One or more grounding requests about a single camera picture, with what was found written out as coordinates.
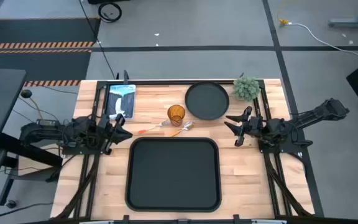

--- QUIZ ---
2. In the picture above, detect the fork with orange handle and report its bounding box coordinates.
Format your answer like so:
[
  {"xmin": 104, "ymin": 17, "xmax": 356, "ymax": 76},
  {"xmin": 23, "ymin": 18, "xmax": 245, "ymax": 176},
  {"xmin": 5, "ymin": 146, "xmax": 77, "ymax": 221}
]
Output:
[{"xmin": 137, "ymin": 119, "xmax": 170, "ymax": 135}]

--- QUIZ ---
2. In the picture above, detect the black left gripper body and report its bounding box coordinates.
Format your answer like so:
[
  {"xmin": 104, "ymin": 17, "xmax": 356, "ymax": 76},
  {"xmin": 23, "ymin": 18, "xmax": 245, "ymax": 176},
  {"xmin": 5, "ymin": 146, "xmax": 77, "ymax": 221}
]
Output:
[{"xmin": 99, "ymin": 113, "xmax": 126, "ymax": 155}]

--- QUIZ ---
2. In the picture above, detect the small green artificial plant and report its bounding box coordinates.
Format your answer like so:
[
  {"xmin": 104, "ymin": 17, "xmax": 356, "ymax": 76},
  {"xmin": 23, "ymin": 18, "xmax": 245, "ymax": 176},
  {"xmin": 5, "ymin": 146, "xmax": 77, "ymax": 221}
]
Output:
[{"xmin": 231, "ymin": 76, "xmax": 262, "ymax": 102}]

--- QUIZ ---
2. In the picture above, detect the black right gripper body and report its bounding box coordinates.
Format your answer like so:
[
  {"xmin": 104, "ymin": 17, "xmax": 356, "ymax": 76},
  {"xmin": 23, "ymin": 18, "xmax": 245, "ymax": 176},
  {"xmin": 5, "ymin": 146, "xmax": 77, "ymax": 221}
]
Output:
[{"xmin": 234, "ymin": 106, "xmax": 265, "ymax": 148}]

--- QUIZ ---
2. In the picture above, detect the coiled black cable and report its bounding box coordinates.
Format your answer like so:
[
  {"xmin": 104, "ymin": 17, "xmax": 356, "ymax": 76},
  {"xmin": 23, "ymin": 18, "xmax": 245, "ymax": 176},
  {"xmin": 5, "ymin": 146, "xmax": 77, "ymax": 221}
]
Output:
[{"xmin": 98, "ymin": 1, "xmax": 123, "ymax": 24}]

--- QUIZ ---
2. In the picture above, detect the black aluminium table frame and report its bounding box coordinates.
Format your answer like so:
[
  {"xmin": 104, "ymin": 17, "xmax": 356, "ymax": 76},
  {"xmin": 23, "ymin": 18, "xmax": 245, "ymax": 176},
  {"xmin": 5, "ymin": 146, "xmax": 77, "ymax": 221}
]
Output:
[{"xmin": 53, "ymin": 79, "xmax": 326, "ymax": 220}]

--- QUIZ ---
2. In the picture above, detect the yellow cable with plug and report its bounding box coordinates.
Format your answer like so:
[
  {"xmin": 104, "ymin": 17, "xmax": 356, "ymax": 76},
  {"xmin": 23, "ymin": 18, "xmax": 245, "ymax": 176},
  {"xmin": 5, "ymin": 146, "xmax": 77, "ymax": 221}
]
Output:
[{"xmin": 277, "ymin": 0, "xmax": 290, "ymax": 26}]

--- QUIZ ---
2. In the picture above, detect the black round plate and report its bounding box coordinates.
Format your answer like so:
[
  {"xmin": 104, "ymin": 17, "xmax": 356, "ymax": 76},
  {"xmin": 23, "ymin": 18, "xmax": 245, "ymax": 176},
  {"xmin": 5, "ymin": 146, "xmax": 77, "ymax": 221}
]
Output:
[{"xmin": 184, "ymin": 81, "xmax": 230, "ymax": 121}]

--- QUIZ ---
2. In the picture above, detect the black rectangular tray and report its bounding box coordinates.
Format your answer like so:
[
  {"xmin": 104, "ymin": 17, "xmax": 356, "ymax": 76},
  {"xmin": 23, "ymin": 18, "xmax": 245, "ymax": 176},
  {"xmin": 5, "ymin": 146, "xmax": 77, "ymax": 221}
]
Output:
[{"xmin": 125, "ymin": 137, "xmax": 223, "ymax": 213}]

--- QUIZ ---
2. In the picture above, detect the spoon with orange handle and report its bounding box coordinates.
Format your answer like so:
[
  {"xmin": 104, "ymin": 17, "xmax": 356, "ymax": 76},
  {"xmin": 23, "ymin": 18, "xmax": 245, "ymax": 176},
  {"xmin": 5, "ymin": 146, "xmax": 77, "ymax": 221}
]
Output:
[{"xmin": 168, "ymin": 121, "xmax": 195, "ymax": 138}]

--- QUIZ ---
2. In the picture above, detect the yellow adapter cable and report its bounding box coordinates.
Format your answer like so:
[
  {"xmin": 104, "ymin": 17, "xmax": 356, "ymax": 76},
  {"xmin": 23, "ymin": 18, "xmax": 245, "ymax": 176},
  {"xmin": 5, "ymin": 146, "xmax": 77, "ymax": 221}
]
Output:
[{"xmin": 29, "ymin": 96, "xmax": 44, "ymax": 121}]

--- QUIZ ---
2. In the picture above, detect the black hazard-striped floor mat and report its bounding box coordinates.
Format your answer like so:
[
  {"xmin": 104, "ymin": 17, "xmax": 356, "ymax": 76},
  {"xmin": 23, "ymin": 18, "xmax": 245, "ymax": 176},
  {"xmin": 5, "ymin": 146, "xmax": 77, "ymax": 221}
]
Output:
[{"xmin": 0, "ymin": 17, "xmax": 101, "ymax": 87}]

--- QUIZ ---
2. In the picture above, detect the long black floor cable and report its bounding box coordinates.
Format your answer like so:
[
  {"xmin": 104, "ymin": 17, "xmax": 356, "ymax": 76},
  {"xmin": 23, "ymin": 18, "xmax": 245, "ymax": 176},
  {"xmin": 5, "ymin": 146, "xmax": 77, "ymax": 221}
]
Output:
[{"xmin": 78, "ymin": 0, "xmax": 117, "ymax": 79}]

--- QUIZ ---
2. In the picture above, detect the amber glass cup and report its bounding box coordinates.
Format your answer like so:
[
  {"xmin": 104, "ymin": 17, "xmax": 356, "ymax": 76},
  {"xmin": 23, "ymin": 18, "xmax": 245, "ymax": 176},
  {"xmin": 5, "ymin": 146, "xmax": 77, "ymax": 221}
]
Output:
[{"xmin": 167, "ymin": 105, "xmax": 186, "ymax": 127}]

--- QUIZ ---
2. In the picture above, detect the black power adapter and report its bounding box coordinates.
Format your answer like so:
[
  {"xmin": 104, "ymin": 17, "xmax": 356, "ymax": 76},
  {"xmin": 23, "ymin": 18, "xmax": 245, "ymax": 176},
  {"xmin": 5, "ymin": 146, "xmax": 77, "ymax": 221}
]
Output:
[{"xmin": 35, "ymin": 119, "xmax": 58, "ymax": 127}]

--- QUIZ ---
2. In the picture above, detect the waterfall picture card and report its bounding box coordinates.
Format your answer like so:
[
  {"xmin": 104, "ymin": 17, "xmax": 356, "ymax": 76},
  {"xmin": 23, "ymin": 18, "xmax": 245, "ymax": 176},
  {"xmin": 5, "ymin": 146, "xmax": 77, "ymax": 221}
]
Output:
[{"xmin": 106, "ymin": 83, "xmax": 137, "ymax": 121}]

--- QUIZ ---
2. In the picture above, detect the grey desk leg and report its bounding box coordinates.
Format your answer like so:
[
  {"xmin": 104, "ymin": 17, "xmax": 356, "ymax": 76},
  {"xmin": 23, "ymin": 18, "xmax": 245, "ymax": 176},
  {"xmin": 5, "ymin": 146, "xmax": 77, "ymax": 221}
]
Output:
[{"xmin": 328, "ymin": 0, "xmax": 358, "ymax": 29}]

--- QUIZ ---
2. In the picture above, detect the white floor cable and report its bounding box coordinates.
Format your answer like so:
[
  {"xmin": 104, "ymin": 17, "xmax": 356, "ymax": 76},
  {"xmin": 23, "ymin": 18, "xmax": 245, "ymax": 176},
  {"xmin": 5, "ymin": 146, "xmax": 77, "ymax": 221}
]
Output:
[{"xmin": 287, "ymin": 22, "xmax": 358, "ymax": 65}]

